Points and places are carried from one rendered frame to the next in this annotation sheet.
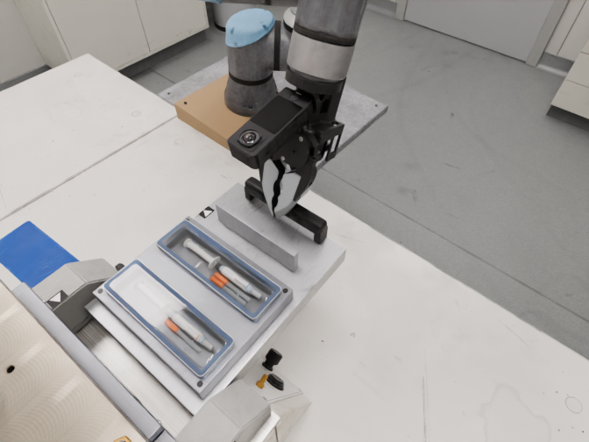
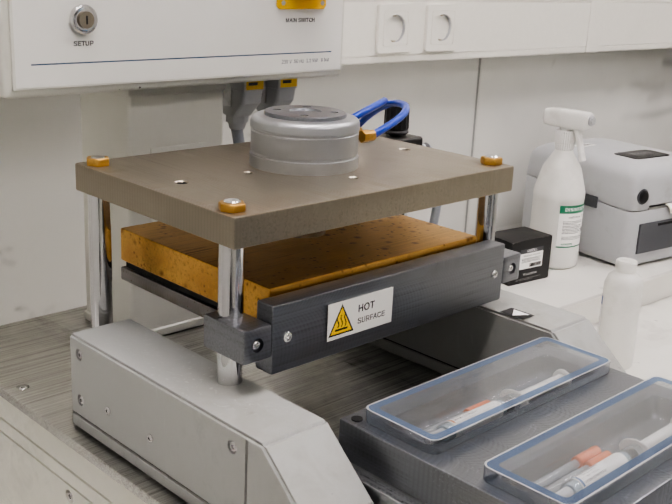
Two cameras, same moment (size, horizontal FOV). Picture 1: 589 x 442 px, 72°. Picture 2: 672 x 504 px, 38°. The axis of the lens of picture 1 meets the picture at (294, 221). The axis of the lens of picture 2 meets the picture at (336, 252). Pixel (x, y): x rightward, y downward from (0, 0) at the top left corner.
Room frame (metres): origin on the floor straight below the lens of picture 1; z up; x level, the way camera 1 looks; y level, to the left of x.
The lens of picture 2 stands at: (0.19, -0.42, 1.26)
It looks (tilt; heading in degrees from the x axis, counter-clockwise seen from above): 17 degrees down; 97
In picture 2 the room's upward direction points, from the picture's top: 3 degrees clockwise
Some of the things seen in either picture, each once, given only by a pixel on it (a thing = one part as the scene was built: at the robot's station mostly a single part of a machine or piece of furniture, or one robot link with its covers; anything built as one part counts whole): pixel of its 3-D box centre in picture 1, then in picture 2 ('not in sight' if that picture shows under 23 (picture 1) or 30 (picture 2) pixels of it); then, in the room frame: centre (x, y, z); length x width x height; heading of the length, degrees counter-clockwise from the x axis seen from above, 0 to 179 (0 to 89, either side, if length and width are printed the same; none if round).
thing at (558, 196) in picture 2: not in sight; (561, 187); (0.36, 1.13, 0.92); 0.09 x 0.08 x 0.25; 143
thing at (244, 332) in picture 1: (195, 295); (550, 437); (0.26, 0.13, 0.98); 0.20 x 0.17 x 0.03; 51
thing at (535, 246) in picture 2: not in sight; (516, 255); (0.29, 1.04, 0.83); 0.09 x 0.06 x 0.07; 44
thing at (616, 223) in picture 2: not in sight; (613, 197); (0.46, 1.27, 0.88); 0.25 x 0.20 x 0.17; 133
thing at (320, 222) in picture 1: (284, 208); not in sight; (0.40, 0.02, 0.99); 0.15 x 0.02 x 0.04; 51
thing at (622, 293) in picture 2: not in sight; (619, 312); (0.42, 0.84, 0.82); 0.05 x 0.05 x 0.14
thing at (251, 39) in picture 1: (252, 43); not in sight; (0.97, 0.10, 0.95); 0.13 x 0.12 x 0.14; 90
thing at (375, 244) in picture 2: not in sight; (310, 220); (0.08, 0.28, 1.07); 0.22 x 0.17 x 0.10; 51
